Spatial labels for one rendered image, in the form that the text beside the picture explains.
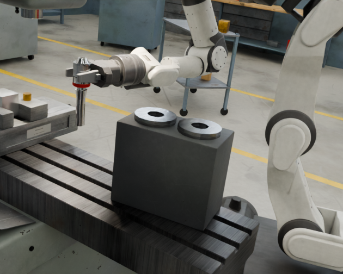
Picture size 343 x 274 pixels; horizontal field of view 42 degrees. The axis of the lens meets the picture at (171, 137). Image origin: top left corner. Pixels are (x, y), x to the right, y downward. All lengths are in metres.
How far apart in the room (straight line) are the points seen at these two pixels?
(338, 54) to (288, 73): 7.18
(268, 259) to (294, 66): 0.64
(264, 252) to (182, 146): 0.79
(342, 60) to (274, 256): 7.06
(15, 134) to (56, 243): 0.30
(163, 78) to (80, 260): 0.56
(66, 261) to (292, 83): 0.77
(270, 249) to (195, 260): 0.78
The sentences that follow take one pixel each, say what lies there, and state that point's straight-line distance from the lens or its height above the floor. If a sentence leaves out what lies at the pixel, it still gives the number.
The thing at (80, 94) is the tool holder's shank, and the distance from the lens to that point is 1.22.
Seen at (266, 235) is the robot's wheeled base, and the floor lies 0.57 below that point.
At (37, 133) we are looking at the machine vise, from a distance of 1.26.
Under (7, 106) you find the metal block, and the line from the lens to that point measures 1.22.
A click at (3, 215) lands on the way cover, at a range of 1.08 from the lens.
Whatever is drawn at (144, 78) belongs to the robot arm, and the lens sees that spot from 1.32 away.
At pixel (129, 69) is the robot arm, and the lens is 1.25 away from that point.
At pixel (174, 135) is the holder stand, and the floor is 1.12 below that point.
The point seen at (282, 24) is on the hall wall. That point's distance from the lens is 8.71.
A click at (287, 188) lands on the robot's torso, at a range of 1.41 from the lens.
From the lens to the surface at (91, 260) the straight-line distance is 1.32.
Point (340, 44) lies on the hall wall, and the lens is 8.45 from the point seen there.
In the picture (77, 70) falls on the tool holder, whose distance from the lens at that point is 1.19.
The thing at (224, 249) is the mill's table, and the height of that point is 0.94.
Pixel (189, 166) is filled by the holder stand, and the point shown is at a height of 1.07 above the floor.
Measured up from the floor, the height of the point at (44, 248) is 0.78.
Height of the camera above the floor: 1.44
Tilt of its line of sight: 22 degrees down
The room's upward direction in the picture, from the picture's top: 7 degrees clockwise
